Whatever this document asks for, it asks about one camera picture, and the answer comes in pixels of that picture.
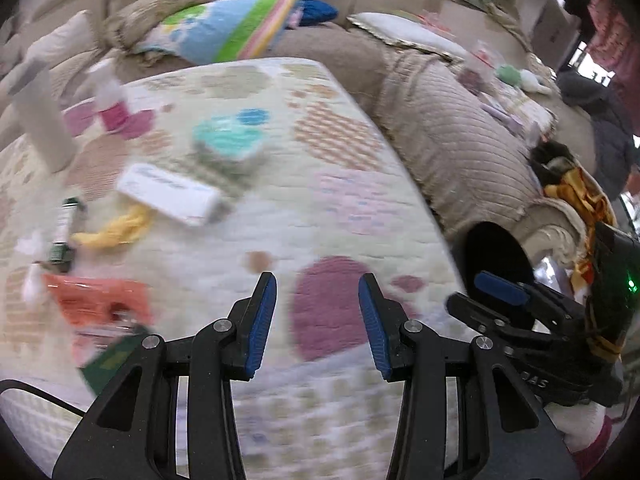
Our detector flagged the green and white small box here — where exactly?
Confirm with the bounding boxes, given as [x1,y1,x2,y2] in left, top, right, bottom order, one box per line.
[49,197,86,273]

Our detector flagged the beige quilted sofa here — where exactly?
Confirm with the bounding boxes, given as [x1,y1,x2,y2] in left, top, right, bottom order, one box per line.
[375,50,591,271]

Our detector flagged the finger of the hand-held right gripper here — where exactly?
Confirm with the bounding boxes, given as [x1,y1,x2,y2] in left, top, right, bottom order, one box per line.
[446,292,586,356]
[474,270,586,316]

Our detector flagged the pink hanging clothes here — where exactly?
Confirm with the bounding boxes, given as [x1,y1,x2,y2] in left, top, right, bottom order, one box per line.
[587,0,640,81]

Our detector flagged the green and yellow sponge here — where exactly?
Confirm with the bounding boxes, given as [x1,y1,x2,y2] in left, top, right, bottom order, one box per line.
[79,326,156,393]

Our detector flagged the black trash bin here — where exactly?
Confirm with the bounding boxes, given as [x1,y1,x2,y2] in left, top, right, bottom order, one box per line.
[465,221,536,331]

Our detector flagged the green and white plush toy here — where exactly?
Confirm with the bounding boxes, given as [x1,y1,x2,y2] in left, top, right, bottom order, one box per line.
[495,64,551,95]

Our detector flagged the white ruffled pillow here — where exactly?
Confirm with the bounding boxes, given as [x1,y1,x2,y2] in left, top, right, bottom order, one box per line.
[25,10,96,71]

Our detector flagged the teal and white box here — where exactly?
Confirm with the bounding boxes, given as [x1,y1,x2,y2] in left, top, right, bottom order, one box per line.
[192,115,268,171]

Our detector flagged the striped colourful pillow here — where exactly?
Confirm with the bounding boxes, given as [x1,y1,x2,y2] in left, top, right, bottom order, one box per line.
[135,0,306,61]

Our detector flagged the blue knit cloth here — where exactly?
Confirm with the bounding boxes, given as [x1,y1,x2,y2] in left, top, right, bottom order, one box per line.
[262,0,338,28]

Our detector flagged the white pink-label supplement bottle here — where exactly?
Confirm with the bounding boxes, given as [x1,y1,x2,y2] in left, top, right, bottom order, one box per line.
[87,60,128,131]

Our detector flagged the white silver-trimmed pillow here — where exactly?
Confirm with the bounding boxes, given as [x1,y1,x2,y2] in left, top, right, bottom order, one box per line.
[347,11,468,58]

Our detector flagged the white thermos bottle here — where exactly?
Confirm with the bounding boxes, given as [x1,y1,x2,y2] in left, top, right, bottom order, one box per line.
[7,57,76,171]

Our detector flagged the orange snack packet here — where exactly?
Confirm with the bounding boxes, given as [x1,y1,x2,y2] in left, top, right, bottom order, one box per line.
[42,274,153,341]

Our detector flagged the dark grey jacket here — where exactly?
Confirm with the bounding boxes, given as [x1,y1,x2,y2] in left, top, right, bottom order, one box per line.
[557,70,636,201]

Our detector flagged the yellow orange cloth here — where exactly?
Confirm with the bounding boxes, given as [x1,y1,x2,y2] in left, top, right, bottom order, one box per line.
[542,165,626,361]

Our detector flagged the black bag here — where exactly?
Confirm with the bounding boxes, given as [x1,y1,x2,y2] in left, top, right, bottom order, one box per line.
[530,141,581,186]

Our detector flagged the white carton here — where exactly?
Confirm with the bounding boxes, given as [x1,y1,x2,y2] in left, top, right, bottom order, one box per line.
[117,162,223,227]

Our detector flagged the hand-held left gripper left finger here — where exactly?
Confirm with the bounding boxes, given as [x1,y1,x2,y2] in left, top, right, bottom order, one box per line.
[52,271,278,480]

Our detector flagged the striped beige bolster cushion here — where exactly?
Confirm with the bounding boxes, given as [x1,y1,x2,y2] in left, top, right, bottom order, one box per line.
[102,0,263,51]

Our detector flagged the black cable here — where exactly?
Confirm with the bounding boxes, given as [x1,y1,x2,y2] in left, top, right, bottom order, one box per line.
[0,380,86,417]

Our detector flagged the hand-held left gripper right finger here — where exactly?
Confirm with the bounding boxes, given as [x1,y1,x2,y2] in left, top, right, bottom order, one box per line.
[358,273,581,480]

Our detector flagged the white tissue wad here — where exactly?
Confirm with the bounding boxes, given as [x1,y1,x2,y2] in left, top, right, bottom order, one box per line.
[15,230,51,306]

